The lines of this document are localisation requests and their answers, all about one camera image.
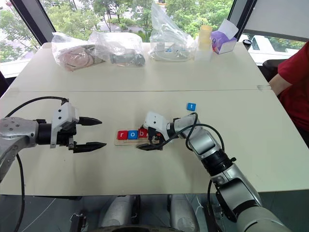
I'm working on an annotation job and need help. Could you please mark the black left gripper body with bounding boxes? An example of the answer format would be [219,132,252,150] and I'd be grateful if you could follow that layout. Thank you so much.
[56,121,78,152]

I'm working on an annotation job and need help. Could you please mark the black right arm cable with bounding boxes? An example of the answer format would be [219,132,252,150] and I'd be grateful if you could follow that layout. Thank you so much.
[147,112,225,232]

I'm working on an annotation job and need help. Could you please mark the black chair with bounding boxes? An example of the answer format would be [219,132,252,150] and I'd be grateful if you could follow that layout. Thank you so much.
[262,58,287,82]

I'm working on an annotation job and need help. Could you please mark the plastic bag with pink cloth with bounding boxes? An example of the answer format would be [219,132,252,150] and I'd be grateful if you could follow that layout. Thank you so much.
[51,31,107,73]

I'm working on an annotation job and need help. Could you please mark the dark window frame post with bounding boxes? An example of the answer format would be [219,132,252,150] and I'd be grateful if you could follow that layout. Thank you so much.
[9,0,58,52]
[227,0,258,42]

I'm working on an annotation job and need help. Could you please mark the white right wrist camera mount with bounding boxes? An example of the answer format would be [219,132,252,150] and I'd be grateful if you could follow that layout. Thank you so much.
[143,111,170,140]

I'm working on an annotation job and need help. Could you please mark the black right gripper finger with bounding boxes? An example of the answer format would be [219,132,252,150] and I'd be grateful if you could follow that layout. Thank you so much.
[136,143,163,152]

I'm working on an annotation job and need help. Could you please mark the tall clear bag white items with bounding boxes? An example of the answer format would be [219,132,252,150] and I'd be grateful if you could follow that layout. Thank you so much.
[148,1,197,63]

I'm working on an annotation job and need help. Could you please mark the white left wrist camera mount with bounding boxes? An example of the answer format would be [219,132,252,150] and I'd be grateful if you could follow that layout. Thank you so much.
[50,102,81,149]

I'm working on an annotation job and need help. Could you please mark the stacked yellow plastic cups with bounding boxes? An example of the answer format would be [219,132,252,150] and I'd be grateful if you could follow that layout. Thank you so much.
[198,24,213,51]

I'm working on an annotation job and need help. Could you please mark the small black bracket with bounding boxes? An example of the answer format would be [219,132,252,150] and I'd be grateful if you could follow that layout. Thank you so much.
[70,212,87,232]

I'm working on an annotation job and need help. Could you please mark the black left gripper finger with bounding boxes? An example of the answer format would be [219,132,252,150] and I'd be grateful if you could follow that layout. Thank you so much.
[72,142,108,154]
[78,116,103,127]

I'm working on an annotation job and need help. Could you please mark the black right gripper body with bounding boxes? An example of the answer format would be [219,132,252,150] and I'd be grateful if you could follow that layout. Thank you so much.
[147,127,165,146]

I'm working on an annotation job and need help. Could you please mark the person in red shirt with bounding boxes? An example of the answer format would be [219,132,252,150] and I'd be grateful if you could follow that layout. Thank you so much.
[268,40,309,147]

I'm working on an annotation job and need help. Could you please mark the silver rounded robot leg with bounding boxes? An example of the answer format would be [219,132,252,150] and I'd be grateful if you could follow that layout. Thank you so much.
[100,195,136,230]
[168,194,201,232]

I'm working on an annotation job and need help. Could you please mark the plastic bag with grey part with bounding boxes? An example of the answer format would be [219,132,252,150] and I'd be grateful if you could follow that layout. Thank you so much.
[88,30,146,68]

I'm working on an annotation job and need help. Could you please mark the wooden letter tray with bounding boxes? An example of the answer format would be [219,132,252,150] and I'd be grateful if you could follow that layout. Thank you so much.
[114,129,163,147]

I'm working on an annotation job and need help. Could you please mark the white plastic container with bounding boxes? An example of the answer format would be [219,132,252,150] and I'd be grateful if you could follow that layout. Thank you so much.
[194,46,214,61]

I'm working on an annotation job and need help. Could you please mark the purple tissue box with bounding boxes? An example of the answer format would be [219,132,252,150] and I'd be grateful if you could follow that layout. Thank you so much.
[210,18,239,56]

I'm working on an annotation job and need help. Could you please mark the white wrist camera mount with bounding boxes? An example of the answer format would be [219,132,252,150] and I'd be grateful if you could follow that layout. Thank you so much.
[50,102,81,149]
[143,111,170,140]

